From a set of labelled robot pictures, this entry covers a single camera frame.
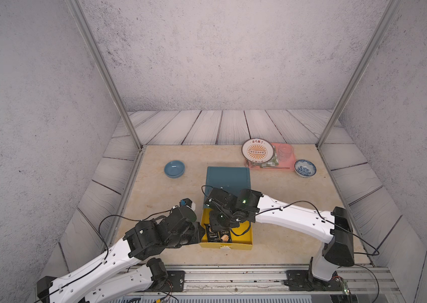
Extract yellow top drawer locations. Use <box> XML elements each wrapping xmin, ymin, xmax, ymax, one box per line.
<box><xmin>200</xmin><ymin>208</ymin><xmax>253</xmax><ymax>251</ymax></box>

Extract black cookie packet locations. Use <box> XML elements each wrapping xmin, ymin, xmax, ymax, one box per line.
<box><xmin>205</xmin><ymin>224</ymin><xmax>222</xmax><ymax>242</ymax></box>
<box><xmin>217</xmin><ymin>229</ymin><xmax>232</xmax><ymax>243</ymax></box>

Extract teal drawer cabinet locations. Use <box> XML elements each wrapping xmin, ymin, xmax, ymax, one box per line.
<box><xmin>203</xmin><ymin>167</ymin><xmax>251</xmax><ymax>208</ymax></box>

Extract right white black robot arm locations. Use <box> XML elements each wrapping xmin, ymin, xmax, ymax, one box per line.
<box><xmin>202</xmin><ymin>186</ymin><xmax>355</xmax><ymax>282</ymax></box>

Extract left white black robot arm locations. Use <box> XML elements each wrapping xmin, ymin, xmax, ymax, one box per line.
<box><xmin>36</xmin><ymin>205</ymin><xmax>205</xmax><ymax>302</ymax></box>

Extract blue ceramic dish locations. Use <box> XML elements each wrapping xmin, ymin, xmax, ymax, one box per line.
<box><xmin>164</xmin><ymin>160</ymin><xmax>186</xmax><ymax>179</ymax></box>

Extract white plate orange sunburst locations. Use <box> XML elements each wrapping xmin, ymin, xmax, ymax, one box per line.
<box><xmin>241</xmin><ymin>138</ymin><xmax>275</xmax><ymax>164</ymax></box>

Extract pink plastic tray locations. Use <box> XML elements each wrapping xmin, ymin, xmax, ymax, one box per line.
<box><xmin>244</xmin><ymin>143</ymin><xmax>297</xmax><ymax>171</ymax></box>

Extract clear glass cup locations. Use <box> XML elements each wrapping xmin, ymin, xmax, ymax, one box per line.
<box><xmin>277</xmin><ymin>145</ymin><xmax>293</xmax><ymax>162</ymax></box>

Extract blue white patterned bowl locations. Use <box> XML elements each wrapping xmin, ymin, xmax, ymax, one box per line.
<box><xmin>295</xmin><ymin>159</ymin><xmax>317</xmax><ymax>178</ymax></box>

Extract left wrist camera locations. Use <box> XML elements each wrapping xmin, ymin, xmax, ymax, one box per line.
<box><xmin>179</xmin><ymin>198</ymin><xmax>196</xmax><ymax>211</ymax></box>

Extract aluminium mounting rail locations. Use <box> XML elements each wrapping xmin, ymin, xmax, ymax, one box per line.
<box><xmin>69</xmin><ymin>264</ymin><xmax>403</xmax><ymax>303</ymax></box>

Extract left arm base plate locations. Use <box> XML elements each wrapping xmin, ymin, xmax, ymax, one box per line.
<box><xmin>145</xmin><ymin>271</ymin><xmax>186</xmax><ymax>293</ymax></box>

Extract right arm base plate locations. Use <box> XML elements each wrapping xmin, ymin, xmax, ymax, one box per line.
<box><xmin>283</xmin><ymin>270</ymin><xmax>345</xmax><ymax>292</ymax></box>

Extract right aluminium frame post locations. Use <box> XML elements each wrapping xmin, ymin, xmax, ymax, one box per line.
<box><xmin>316</xmin><ymin>0</ymin><xmax>402</xmax><ymax>151</ymax></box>

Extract aluminium frame post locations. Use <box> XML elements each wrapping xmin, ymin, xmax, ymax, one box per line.
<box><xmin>66</xmin><ymin>0</ymin><xmax>143</xmax><ymax>150</ymax></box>
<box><xmin>316</xmin><ymin>0</ymin><xmax>402</xmax><ymax>151</ymax></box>

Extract left aluminium frame post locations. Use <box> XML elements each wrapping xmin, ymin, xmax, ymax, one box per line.
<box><xmin>66</xmin><ymin>0</ymin><xmax>143</xmax><ymax>150</ymax></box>

